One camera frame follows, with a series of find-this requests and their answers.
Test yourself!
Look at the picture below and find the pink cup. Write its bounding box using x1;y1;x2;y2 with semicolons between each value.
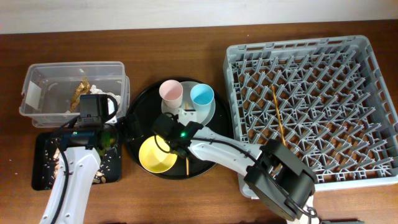
159;80;183;108

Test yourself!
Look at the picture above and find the clear plastic bin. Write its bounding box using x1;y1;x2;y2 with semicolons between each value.
19;62;130;128

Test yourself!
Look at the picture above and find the yellow bowl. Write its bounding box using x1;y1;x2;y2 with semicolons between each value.
139;135;177;174

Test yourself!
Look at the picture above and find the black rectangular tray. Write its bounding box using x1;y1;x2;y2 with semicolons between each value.
31;132;122;190

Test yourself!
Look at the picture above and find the white napkin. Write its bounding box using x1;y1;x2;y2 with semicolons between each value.
90;85;121;105

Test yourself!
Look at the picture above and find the food scraps and rice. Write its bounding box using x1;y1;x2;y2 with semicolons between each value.
42;146;120;189

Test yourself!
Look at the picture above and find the blue cup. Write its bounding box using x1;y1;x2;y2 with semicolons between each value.
190;83;215;113

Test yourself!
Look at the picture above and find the grey dishwasher rack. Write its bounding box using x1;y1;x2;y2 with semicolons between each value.
223;35;397;191

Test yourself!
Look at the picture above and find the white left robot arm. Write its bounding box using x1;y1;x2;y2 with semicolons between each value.
40;114;142;223

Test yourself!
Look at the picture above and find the light grey plate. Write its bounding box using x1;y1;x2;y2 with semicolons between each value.
161;81;216;126

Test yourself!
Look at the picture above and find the gold foil wrapper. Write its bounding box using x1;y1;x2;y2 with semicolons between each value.
69;78;91;113

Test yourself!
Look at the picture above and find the wooden chopstick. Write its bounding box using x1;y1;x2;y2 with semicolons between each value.
271;85;287;147
185;103;190;176

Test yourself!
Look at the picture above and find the round black tray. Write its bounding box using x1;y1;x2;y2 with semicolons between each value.
126;81;234;180

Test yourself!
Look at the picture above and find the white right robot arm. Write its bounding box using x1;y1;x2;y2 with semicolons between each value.
152;114;320;223

